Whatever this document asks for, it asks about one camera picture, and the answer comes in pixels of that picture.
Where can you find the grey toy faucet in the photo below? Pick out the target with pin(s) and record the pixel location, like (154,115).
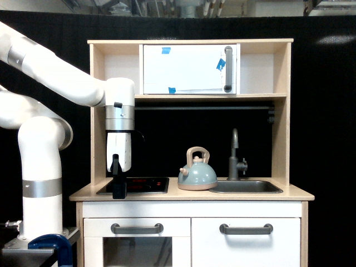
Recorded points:
(235,166)

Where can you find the grey microwave door handle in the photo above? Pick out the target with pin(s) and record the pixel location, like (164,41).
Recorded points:
(229,69)

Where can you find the wooden toy kitchen frame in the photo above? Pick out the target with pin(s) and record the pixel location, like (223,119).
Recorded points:
(269,62)

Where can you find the blue tape piece top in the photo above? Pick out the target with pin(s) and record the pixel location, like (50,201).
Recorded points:
(166,50)

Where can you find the dark hanging rail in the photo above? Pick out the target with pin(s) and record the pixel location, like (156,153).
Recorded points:
(269,109)

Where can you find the grey metal base plate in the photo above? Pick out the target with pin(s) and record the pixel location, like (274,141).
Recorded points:
(20,246)

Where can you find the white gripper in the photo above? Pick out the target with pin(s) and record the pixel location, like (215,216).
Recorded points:
(118,152)

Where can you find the white cabinet door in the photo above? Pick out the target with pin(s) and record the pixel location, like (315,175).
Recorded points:
(212,248)

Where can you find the black toy stove top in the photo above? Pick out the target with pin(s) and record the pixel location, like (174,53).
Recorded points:
(147,185)

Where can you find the blue c-clamp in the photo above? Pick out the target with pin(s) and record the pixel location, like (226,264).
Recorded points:
(59,243)

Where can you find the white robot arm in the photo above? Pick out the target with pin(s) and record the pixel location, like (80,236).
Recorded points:
(42,134)

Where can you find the blue-grey toy teapot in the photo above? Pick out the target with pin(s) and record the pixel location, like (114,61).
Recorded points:
(197,174)

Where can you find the white oven door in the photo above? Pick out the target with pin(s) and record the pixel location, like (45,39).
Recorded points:
(169,248)

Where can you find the blue tape piece right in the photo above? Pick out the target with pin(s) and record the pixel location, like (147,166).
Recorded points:
(221,64)

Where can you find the blue tape piece bottom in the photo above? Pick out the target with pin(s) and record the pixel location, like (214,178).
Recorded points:
(172,90)

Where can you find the blue tape piece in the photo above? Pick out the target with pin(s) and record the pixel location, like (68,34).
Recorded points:
(221,64)
(172,90)
(166,50)

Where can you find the grey toy sink basin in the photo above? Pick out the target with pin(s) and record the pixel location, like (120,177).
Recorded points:
(246,187)

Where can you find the grey oven door handle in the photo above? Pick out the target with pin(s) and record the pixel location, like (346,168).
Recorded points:
(132,230)

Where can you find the grey cabinet door handle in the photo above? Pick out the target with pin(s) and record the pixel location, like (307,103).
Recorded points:
(267,229)

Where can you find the white microwave door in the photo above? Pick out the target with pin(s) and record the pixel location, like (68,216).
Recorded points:
(189,68)

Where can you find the black backdrop curtain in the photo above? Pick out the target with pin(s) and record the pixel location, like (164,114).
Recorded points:
(322,148)

